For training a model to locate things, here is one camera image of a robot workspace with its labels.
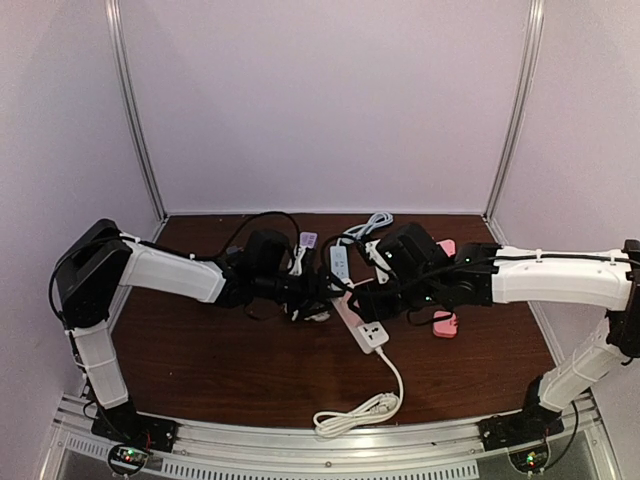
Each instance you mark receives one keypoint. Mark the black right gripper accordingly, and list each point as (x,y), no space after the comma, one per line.
(372,309)

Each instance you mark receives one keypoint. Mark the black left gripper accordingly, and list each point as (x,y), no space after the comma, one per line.
(313,293)

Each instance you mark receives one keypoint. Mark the white power strip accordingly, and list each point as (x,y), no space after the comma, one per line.
(368,336)

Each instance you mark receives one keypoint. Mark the light blue power strip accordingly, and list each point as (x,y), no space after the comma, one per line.
(339,263)

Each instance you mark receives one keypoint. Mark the purple power strip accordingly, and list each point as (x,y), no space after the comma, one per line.
(308,240)

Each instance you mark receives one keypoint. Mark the pink cube plug adapter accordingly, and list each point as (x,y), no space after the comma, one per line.
(445,325)

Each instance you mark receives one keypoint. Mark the pink power strip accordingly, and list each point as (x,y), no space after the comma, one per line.
(446,248)

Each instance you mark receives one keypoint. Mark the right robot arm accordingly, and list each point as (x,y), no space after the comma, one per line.
(586,303)

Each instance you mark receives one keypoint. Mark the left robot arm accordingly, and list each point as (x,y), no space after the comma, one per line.
(94,282)

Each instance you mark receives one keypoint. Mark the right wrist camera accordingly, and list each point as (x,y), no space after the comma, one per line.
(382,269)

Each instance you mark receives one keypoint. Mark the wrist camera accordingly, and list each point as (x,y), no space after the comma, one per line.
(382,269)
(297,264)

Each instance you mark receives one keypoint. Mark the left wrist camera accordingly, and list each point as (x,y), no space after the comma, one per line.
(297,264)

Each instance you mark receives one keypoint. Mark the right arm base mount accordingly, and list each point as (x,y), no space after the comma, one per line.
(532,423)

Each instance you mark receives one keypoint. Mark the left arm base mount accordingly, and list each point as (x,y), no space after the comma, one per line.
(126,425)

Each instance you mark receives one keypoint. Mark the aluminium front rail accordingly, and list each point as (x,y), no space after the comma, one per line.
(438,450)

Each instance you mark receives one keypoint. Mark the right aluminium frame post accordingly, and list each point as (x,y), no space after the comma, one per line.
(529,61)

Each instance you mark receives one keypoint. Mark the aluminium frame post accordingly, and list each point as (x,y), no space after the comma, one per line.
(529,61)
(131,110)

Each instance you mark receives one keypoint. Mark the left aluminium frame post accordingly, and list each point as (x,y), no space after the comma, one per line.
(131,110)

